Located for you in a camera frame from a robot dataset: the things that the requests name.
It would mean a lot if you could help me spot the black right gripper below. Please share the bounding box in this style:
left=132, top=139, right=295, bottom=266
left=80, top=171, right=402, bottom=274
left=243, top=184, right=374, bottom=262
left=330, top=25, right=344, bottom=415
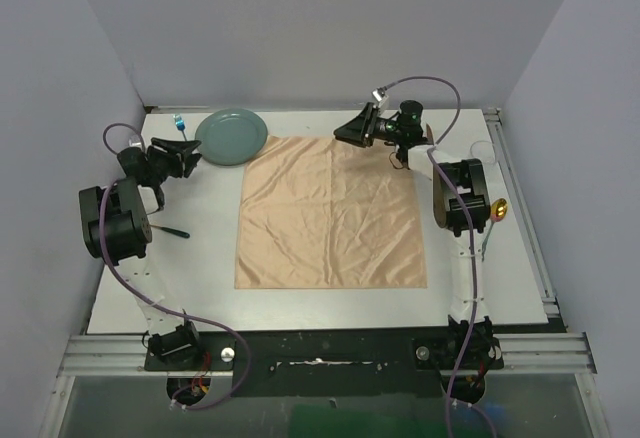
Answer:
left=334, top=103, right=404, bottom=148

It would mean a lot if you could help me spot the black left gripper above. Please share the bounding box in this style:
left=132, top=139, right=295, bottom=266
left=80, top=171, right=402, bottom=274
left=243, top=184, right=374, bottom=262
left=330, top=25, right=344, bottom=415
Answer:
left=147, top=138, right=201, bottom=184

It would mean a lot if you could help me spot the teal round plate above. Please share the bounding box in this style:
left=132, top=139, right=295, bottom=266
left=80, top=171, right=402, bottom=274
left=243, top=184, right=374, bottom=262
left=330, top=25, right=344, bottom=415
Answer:
left=195, top=108, right=268, bottom=167

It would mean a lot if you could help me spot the peach satin cloth napkin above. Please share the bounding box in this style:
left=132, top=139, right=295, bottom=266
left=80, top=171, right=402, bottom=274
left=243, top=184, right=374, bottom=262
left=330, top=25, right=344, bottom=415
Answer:
left=235, top=136, right=428, bottom=289

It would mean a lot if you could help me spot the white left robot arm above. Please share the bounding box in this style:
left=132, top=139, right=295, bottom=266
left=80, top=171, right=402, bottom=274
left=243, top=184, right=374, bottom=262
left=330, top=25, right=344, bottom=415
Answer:
left=79, top=138, right=204, bottom=369

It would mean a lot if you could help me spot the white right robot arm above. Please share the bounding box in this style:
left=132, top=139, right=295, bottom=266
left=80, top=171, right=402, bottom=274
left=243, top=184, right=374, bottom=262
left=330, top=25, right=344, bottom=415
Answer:
left=333, top=100, right=491, bottom=325

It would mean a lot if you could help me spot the copper table knife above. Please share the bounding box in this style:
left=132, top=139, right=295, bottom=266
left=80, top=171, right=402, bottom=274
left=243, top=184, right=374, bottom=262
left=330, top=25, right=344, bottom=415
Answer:
left=425, top=124, right=435, bottom=145

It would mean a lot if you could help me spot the blue fork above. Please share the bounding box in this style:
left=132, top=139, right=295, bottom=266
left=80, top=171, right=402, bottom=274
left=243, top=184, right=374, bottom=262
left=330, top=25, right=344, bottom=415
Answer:
left=173, top=114, right=188, bottom=141

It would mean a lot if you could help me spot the gold fork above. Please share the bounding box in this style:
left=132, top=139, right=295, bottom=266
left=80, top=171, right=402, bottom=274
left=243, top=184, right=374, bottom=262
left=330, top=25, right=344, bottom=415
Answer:
left=150, top=224, right=191, bottom=239

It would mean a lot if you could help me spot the clear drinking glass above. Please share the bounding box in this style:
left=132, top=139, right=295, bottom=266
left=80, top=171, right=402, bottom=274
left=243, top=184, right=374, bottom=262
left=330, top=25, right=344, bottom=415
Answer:
left=469, top=140, right=498, bottom=166

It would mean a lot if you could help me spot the iridescent gold spoon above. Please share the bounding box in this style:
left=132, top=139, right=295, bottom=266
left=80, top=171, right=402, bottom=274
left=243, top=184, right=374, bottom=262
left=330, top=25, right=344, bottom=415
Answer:
left=481, top=198, right=509, bottom=260

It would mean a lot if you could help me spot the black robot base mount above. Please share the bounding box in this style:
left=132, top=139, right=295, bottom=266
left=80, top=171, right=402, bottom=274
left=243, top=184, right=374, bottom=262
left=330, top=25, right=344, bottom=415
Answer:
left=142, top=324, right=504, bottom=405

